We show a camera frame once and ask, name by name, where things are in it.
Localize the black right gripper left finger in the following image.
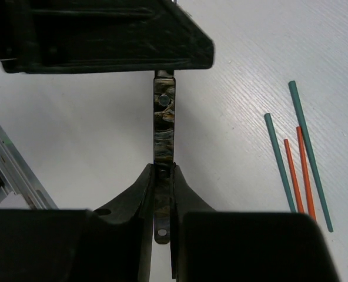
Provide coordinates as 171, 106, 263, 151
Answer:
0, 164, 155, 281

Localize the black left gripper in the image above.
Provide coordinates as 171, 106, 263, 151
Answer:
0, 1, 215, 74

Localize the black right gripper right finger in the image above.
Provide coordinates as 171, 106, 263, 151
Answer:
170, 165, 339, 281

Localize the teal chopstick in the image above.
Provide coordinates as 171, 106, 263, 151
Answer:
264, 113, 296, 213
288, 80, 334, 233

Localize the orange chopstick lower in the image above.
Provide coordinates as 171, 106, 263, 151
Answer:
284, 139, 305, 213

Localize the orange chopstick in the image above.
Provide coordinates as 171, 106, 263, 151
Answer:
296, 126, 316, 221
284, 139, 305, 213

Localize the orange chopstick upper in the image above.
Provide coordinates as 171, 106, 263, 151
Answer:
296, 126, 316, 221

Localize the aluminium table frame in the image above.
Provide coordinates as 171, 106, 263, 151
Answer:
0, 125, 58, 209

